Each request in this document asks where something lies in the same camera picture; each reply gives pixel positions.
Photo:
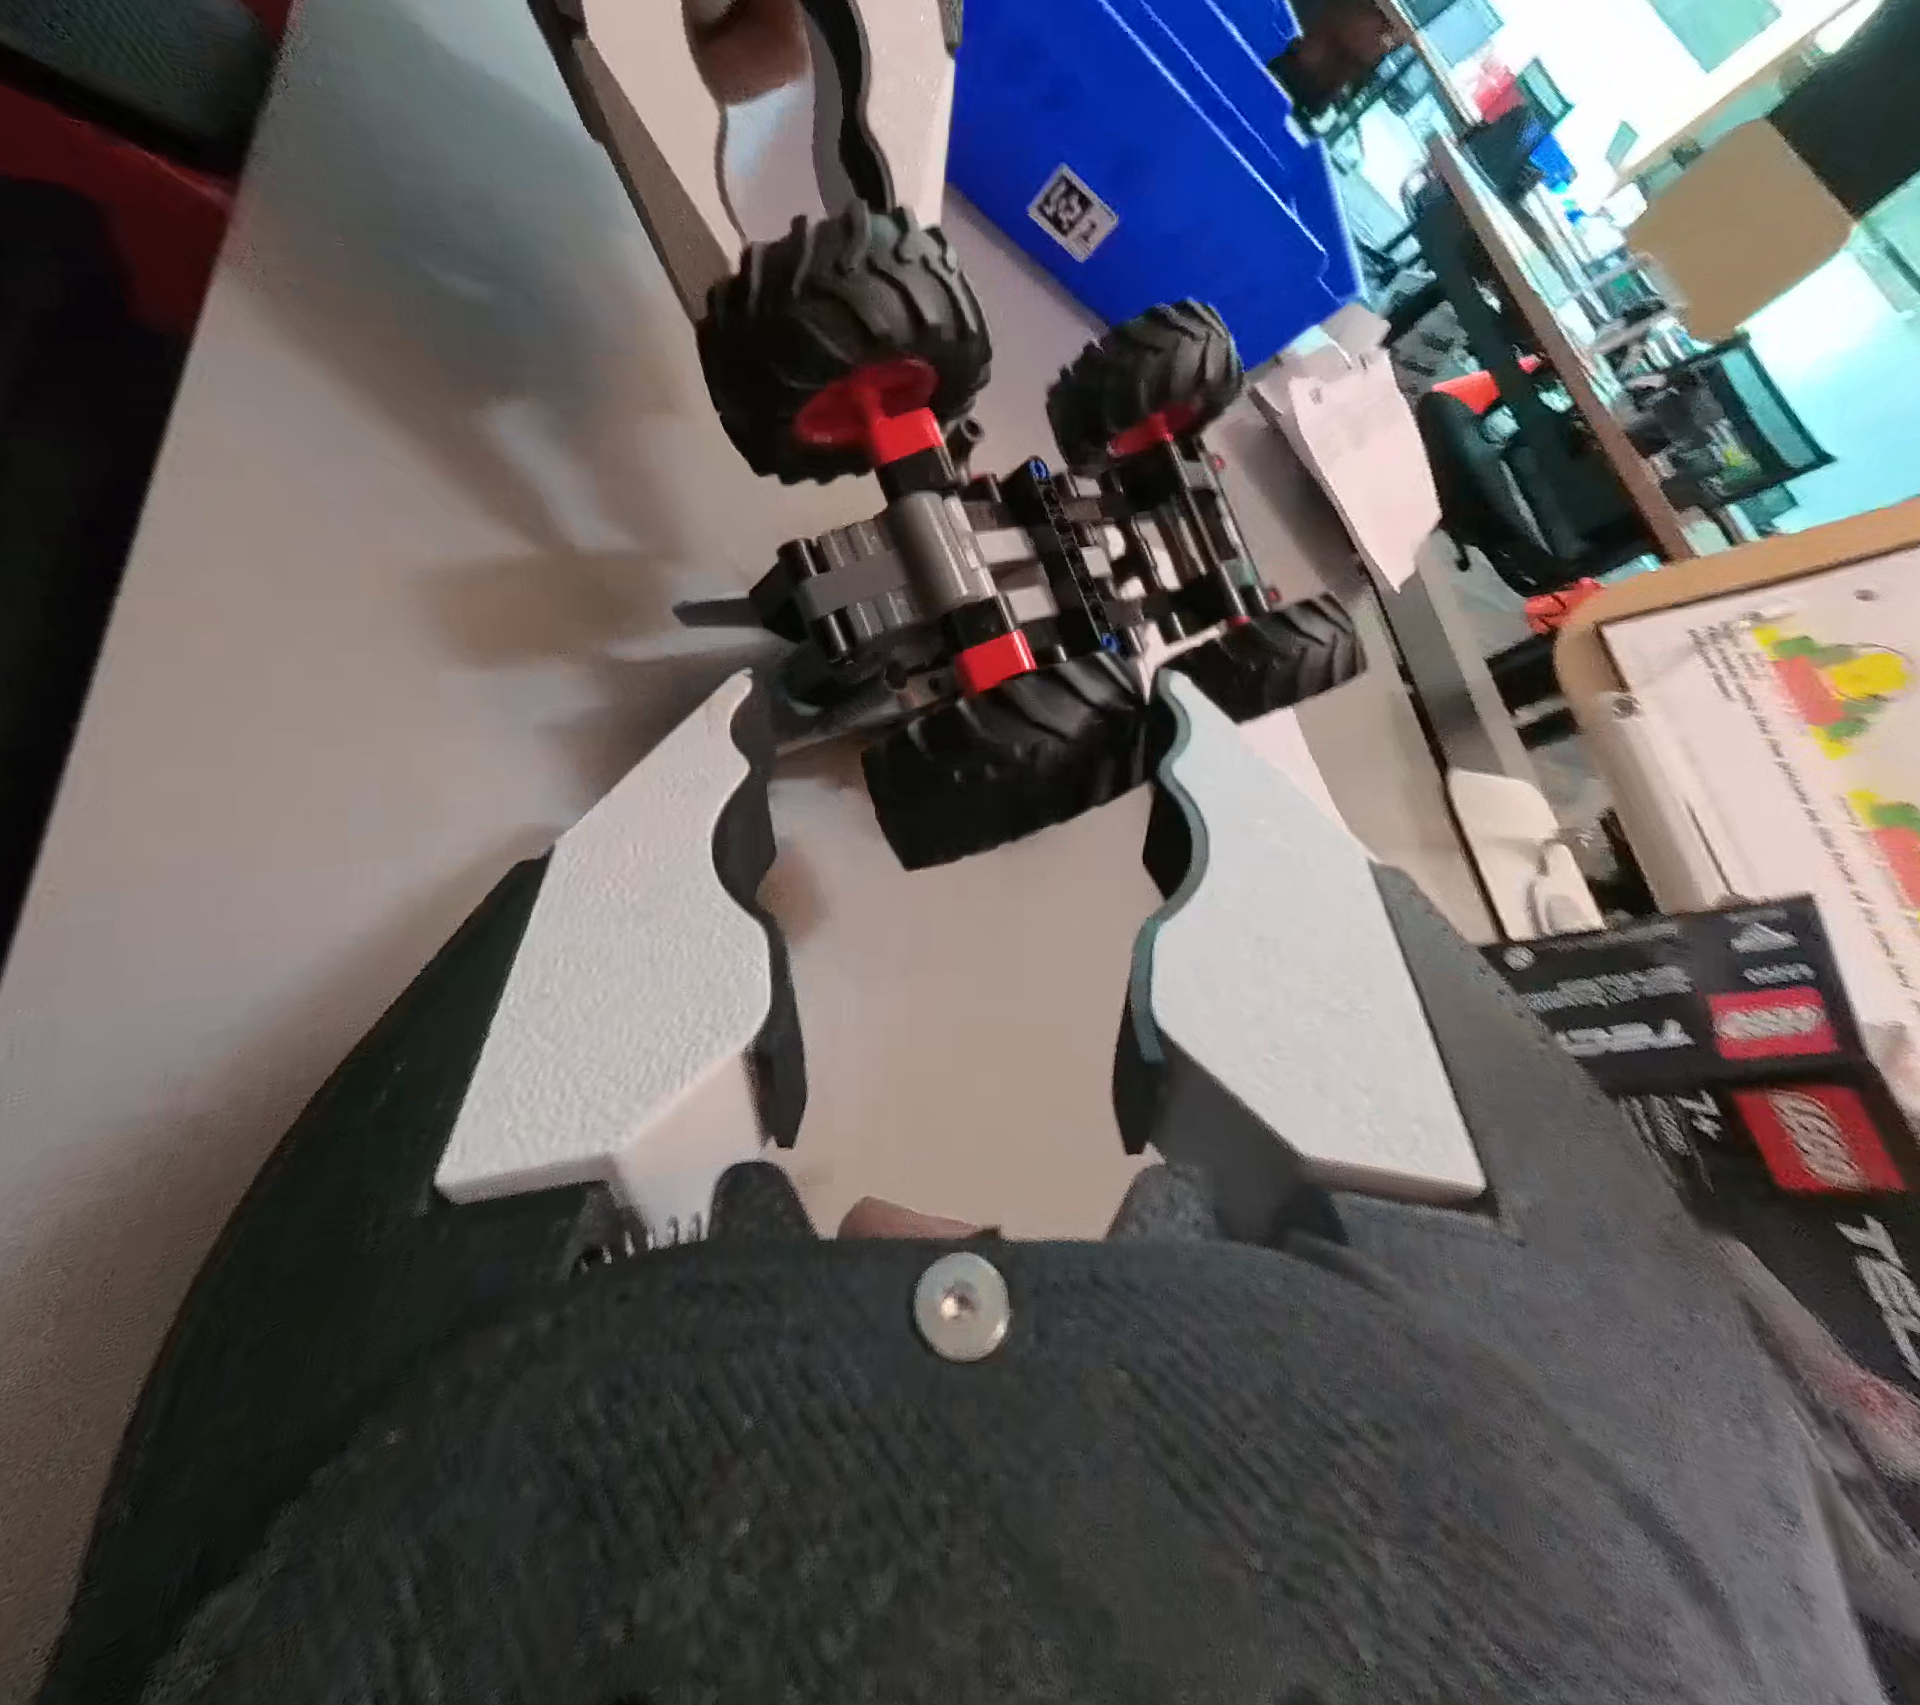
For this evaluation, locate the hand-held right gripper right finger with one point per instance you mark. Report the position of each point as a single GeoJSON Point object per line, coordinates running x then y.
{"type": "Point", "coordinates": [1304, 1016]}

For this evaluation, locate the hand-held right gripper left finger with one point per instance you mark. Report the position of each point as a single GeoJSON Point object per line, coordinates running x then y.
{"type": "Point", "coordinates": [614, 985]}

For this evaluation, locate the toy brick monster truck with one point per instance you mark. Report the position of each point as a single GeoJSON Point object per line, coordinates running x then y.
{"type": "Point", "coordinates": [974, 565]}

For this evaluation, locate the grey desk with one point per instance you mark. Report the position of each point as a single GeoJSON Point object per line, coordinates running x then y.
{"type": "Point", "coordinates": [374, 461]}

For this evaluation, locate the background office desk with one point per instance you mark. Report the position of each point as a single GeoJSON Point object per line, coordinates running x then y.
{"type": "Point", "coordinates": [1544, 311]}

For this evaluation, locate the person's left hand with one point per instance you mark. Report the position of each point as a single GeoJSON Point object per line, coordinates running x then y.
{"type": "Point", "coordinates": [773, 41]}

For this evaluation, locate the person's right hand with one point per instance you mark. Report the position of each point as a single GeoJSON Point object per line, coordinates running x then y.
{"type": "Point", "coordinates": [909, 1220]}

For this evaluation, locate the white board stand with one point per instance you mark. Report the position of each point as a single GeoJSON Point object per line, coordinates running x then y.
{"type": "Point", "coordinates": [1515, 836]}

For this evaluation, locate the blue bin with marker tag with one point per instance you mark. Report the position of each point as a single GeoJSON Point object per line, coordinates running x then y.
{"type": "Point", "coordinates": [1171, 174]}

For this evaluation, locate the black toy set box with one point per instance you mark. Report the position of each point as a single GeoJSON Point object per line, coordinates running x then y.
{"type": "Point", "coordinates": [1725, 1061]}

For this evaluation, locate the instruction sheet on board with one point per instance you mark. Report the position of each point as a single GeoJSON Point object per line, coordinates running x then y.
{"type": "Point", "coordinates": [1575, 642]}

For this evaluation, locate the printed brick instruction sheet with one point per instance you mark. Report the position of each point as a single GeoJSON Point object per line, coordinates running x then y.
{"type": "Point", "coordinates": [1770, 745]}

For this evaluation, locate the folded white paper leaflet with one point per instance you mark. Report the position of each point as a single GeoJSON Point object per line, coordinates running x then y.
{"type": "Point", "coordinates": [1350, 461]}

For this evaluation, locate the black office chair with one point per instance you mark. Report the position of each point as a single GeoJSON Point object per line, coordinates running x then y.
{"type": "Point", "coordinates": [1515, 491]}

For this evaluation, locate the tan display board back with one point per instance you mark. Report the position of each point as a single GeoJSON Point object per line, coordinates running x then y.
{"type": "Point", "coordinates": [1740, 220]}

